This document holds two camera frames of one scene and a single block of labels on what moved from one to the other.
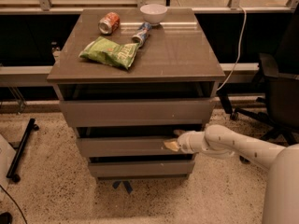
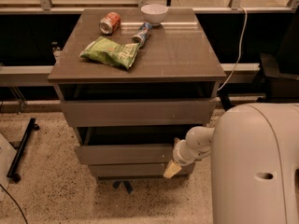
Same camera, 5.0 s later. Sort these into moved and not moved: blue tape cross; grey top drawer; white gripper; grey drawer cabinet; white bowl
Moved: white gripper
Not moved: grey drawer cabinet; blue tape cross; white bowl; grey top drawer
